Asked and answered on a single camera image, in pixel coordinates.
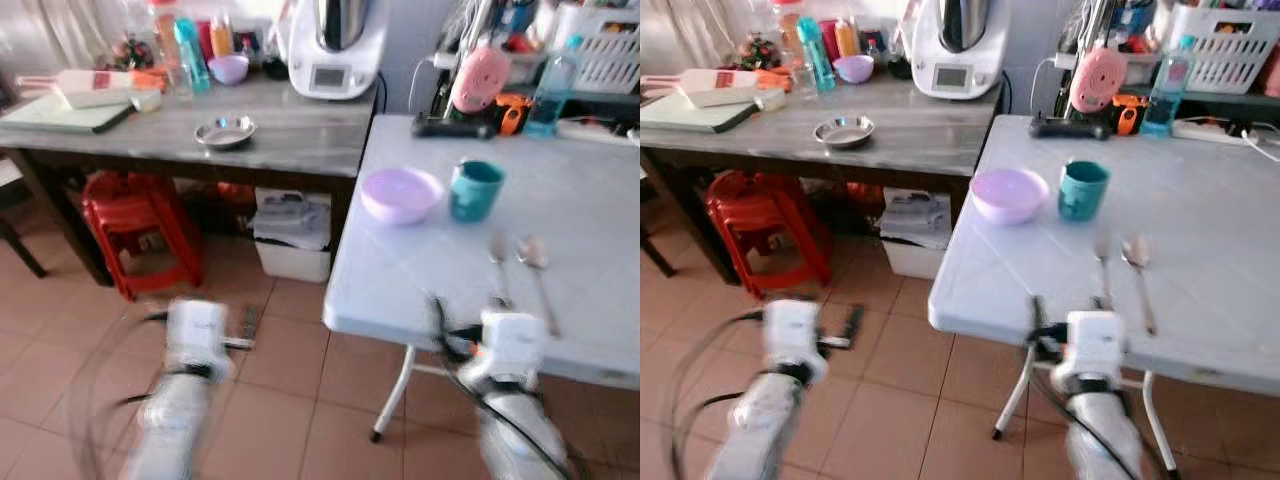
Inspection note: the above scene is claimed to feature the white plastic basket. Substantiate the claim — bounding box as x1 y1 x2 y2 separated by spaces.
568 6 641 97
1163 4 1280 97

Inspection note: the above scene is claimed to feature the white folding table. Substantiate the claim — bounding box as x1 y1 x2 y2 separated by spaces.
322 113 641 444
927 113 1280 479

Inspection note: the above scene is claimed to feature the white power strip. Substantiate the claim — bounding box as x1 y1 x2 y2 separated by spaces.
1171 119 1273 148
554 117 641 148

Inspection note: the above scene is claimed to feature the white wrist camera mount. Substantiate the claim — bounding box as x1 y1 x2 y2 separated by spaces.
164 299 234 382
1064 311 1127 391
479 309 547 387
764 299 830 382

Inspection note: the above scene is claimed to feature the shallow steel dish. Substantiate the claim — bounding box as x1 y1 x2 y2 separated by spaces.
811 114 877 152
193 114 258 152

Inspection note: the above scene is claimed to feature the white roll with red label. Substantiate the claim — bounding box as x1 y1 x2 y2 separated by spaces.
14 67 167 110
640 67 791 110

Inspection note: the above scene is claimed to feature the small flower ornament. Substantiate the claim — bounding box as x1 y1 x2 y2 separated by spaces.
108 34 157 72
734 34 782 72

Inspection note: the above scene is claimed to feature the metal spoon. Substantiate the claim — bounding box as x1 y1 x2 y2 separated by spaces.
515 236 562 339
1119 236 1159 338

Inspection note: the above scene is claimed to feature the teal plastic bottle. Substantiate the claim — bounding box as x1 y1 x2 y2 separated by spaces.
174 17 213 95
796 16 837 94

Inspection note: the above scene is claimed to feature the white kitchen machine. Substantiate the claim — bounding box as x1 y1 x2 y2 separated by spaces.
284 0 390 102
904 0 1007 102

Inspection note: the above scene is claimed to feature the clear bottle with orange cap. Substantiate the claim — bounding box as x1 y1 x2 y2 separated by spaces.
149 0 191 99
773 0 813 96

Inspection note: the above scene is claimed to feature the small purple bowl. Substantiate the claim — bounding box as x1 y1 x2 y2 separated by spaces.
207 54 252 87
832 54 877 87

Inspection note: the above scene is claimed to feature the orange and black tool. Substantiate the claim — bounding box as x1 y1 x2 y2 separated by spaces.
494 92 532 137
1111 92 1147 137

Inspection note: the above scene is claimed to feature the red plastic stool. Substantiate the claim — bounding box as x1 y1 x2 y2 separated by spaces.
704 170 833 300
81 169 207 303

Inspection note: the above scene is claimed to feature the clear blue water bottle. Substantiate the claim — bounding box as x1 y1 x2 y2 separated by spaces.
522 34 583 140
1141 34 1197 139

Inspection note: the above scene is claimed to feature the metal fork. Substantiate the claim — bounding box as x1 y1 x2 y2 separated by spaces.
1092 233 1117 312
487 231 514 308

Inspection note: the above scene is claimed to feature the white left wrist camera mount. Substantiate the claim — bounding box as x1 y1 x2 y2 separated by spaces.
764 299 830 382
164 299 234 382

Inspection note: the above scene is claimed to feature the large purple plastic bowl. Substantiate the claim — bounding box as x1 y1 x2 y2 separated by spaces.
969 166 1052 227
359 166 447 227

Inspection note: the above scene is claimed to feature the pink round appliance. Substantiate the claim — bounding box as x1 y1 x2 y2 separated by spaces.
1067 44 1130 115
447 44 512 115

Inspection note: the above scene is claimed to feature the black flat device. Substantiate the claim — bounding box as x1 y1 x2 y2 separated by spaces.
411 114 497 141
1029 116 1110 141

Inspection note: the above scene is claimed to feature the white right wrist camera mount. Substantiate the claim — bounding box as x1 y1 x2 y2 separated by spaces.
1064 311 1127 391
479 309 547 387

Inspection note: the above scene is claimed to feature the pale green cutting board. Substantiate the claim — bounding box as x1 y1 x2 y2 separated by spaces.
640 91 759 136
0 91 137 136

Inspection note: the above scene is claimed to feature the teal cup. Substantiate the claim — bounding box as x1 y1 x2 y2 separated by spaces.
1057 159 1112 224
448 159 507 224

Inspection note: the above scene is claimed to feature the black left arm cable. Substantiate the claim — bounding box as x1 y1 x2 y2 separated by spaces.
62 308 173 480
664 308 771 480

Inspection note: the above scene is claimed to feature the white box with newspapers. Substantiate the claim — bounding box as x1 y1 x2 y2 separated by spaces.
879 187 953 282
249 187 334 285

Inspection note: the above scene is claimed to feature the grey marble top table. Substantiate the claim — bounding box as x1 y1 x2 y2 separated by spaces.
0 72 381 289
640 72 1004 286

